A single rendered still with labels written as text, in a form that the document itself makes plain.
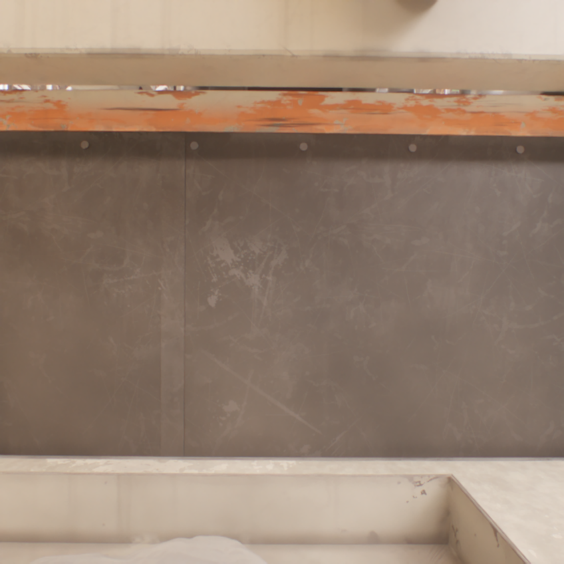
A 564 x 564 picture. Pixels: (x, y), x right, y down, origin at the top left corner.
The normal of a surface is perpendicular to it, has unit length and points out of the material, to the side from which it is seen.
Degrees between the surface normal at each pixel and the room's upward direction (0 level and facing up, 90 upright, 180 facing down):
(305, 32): 90
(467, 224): 90
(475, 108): 90
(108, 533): 90
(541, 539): 0
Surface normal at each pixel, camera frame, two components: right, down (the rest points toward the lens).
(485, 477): 0.01, -1.00
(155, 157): 0.01, 0.01
